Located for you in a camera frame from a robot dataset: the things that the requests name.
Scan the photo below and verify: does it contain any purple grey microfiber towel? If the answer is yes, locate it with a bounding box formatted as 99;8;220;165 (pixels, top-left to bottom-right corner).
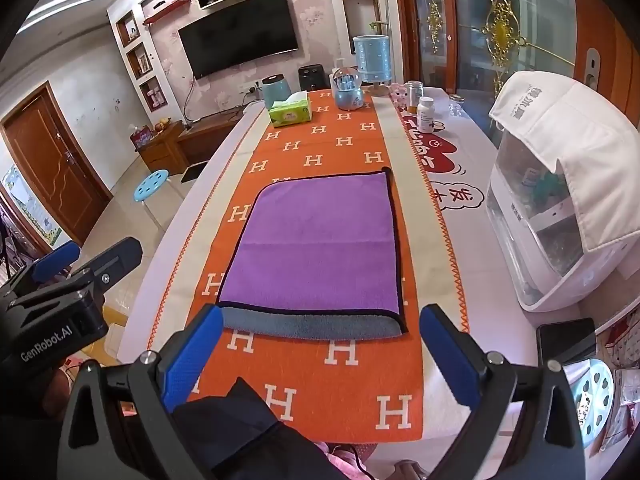
217;167;408;341

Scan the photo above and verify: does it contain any dark jacket sleeve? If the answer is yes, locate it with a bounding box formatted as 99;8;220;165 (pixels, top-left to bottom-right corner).
172;377;345;480

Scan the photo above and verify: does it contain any orange H-pattern table runner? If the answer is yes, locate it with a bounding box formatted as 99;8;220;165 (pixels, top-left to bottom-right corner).
146;92;468;443

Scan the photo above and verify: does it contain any blue round stool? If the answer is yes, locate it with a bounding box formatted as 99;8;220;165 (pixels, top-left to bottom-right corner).
132;169;169;232

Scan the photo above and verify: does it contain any light blue stool right side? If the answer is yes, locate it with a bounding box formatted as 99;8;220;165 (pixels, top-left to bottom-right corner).
563;359;614;448

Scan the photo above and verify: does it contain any white appliance with clear lid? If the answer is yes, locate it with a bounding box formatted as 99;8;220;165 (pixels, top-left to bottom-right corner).
486;133;634;312

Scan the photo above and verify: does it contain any brown wooden door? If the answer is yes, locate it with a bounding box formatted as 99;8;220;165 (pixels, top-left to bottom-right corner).
1;82;113;245

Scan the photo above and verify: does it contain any wooden TV cabinet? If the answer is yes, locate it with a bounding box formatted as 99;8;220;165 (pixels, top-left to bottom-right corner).
137;107;243;176

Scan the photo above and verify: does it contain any white printed tablecloth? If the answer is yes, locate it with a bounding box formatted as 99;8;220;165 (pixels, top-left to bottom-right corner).
117;84;586;466

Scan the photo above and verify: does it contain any white cloth cover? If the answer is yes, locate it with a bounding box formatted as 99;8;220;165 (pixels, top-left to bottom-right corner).
489;70;639;252

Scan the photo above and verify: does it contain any white medicine bottle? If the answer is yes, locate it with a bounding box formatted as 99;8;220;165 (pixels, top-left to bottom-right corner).
416;96;435;134

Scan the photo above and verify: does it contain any green tissue pack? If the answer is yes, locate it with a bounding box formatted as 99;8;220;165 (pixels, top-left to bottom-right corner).
268;91;312;127

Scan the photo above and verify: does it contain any small clear glass cup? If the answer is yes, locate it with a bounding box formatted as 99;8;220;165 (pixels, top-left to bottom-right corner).
448;94;464;117

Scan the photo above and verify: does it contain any pink pig figurine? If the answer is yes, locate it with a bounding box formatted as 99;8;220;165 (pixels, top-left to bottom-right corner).
388;82;408;108

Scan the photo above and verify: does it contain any glass jar with lid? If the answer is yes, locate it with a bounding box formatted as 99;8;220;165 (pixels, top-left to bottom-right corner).
405;80;423;115

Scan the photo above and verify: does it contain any black box appliance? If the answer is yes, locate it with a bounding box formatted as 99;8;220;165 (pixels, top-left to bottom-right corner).
298;64;330;91

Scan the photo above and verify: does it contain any blue snow globe ornament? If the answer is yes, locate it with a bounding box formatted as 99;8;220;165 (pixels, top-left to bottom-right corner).
331;67;363;112

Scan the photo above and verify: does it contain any light blue table lamp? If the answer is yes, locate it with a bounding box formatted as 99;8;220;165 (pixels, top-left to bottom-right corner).
352;34;393;96

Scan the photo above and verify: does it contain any red floating wall shelf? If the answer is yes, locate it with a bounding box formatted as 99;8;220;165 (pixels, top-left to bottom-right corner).
143;0;191;26

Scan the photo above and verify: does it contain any black wall television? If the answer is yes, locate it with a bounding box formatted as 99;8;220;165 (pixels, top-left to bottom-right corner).
179;0;298;79

